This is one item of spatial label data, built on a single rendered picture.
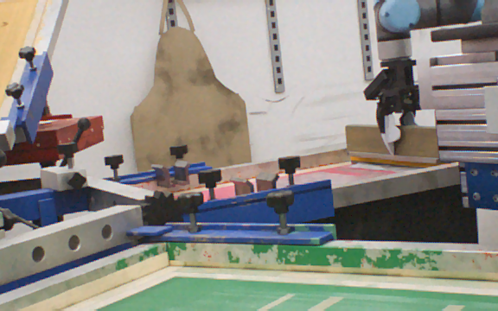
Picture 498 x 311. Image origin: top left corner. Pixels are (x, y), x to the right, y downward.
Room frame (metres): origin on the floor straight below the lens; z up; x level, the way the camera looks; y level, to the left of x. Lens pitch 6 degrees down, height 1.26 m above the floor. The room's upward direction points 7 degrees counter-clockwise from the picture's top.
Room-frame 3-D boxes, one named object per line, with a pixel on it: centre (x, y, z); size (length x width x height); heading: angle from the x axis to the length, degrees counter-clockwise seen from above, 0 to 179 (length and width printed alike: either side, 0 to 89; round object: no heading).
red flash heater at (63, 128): (3.00, 0.74, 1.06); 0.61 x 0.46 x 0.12; 175
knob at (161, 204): (1.52, 0.16, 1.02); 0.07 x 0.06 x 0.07; 115
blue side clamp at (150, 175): (2.18, 0.24, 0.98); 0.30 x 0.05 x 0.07; 115
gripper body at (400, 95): (2.12, -0.35, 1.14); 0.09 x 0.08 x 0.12; 25
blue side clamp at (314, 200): (1.68, 0.01, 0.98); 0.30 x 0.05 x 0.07; 115
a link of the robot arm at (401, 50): (2.13, -0.35, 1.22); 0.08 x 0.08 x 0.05
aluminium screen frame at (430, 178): (2.03, -0.09, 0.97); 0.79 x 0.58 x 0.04; 115
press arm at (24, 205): (1.79, 0.42, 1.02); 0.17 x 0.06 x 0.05; 115
